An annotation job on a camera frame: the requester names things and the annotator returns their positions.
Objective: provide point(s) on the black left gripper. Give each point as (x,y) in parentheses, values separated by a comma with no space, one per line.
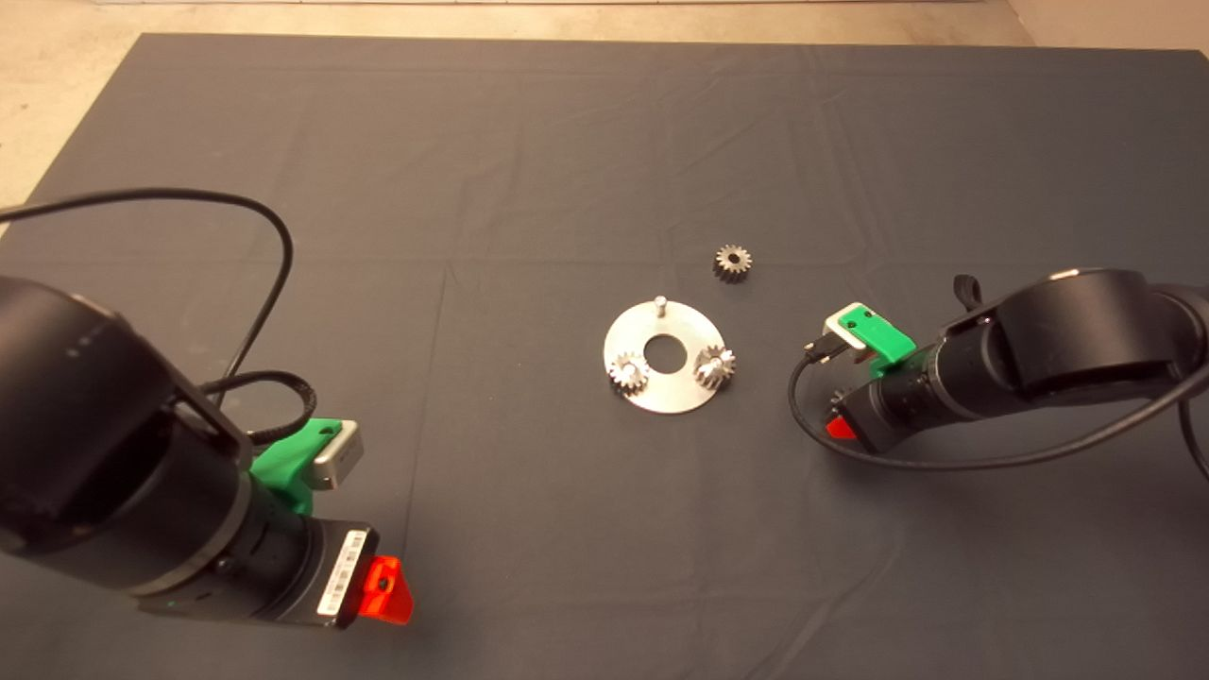
(331,576)

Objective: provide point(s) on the silver left camera box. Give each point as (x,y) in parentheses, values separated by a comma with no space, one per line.
(338,460)

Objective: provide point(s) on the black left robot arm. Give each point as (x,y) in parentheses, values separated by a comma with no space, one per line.
(94,425)

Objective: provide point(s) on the dark grey table cloth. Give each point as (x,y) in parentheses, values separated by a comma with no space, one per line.
(472,142)

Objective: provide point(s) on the silver camera box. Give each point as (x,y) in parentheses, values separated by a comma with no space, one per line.
(338,460)
(841,332)

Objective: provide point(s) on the green right camera mount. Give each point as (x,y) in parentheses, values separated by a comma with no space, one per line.
(883,335)

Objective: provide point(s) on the green left camera mount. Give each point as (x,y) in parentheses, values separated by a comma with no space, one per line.
(283,467)

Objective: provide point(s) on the silver right camera box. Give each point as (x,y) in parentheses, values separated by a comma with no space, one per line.
(841,332)

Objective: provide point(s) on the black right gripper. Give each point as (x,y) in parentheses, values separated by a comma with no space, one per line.
(874,420)

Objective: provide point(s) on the small shiny steel gear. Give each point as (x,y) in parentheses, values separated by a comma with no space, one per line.
(629,373)
(715,366)

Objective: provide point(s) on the small dark steel gear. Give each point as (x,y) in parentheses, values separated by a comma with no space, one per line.
(732,264)

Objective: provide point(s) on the round metal plate with pins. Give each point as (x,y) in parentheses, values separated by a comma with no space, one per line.
(680,397)

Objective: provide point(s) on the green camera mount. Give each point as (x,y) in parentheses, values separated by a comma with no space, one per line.
(883,335)
(283,467)

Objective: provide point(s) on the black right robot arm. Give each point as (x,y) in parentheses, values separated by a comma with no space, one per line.
(1086,331)

